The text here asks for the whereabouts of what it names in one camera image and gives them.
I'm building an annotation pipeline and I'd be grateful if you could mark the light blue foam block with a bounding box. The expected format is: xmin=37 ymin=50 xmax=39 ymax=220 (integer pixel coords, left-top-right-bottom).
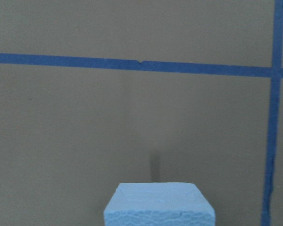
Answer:
xmin=103 ymin=182 xmax=216 ymax=226

